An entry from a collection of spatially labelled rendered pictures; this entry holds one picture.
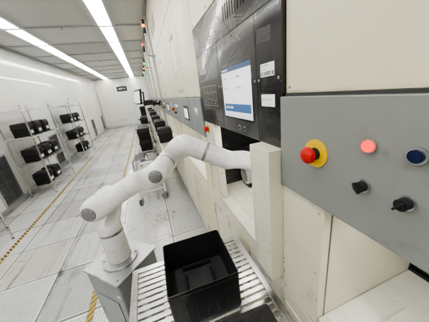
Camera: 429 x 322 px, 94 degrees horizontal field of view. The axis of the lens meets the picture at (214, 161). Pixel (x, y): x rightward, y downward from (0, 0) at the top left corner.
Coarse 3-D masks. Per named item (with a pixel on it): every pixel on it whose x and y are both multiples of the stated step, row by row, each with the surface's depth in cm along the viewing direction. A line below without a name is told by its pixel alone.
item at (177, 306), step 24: (192, 240) 99; (216, 240) 103; (168, 264) 98; (192, 264) 99; (216, 264) 101; (168, 288) 77; (192, 288) 90; (216, 288) 75; (192, 312) 75; (216, 312) 79
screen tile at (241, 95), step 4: (240, 72) 76; (244, 72) 73; (248, 72) 70; (236, 76) 80; (240, 76) 77; (244, 76) 74; (248, 76) 71; (236, 80) 81; (240, 80) 78; (244, 80) 75; (248, 80) 72; (236, 84) 81; (248, 84) 72; (248, 88) 73; (236, 92) 83; (240, 92) 80; (244, 92) 77; (248, 92) 73; (236, 96) 84; (240, 96) 80; (244, 96) 77; (248, 96) 74; (240, 100) 81; (244, 100) 78; (248, 100) 75
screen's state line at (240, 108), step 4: (228, 104) 94; (232, 104) 89; (236, 104) 85; (240, 104) 82; (244, 104) 79; (228, 108) 95; (232, 108) 90; (236, 108) 86; (240, 108) 83; (244, 108) 80; (248, 108) 76; (244, 112) 80; (248, 112) 77
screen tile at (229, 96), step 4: (224, 76) 91; (228, 76) 87; (224, 80) 92; (228, 80) 88; (232, 80) 84; (224, 84) 93; (228, 84) 89; (232, 84) 85; (232, 88) 86; (224, 92) 95; (228, 92) 91; (232, 92) 86; (228, 96) 92; (232, 96) 87; (228, 100) 93; (232, 100) 88
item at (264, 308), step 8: (264, 304) 71; (248, 312) 69; (256, 312) 69; (264, 312) 68; (272, 312) 68; (232, 320) 67; (240, 320) 67; (248, 320) 67; (256, 320) 67; (264, 320) 66; (272, 320) 66
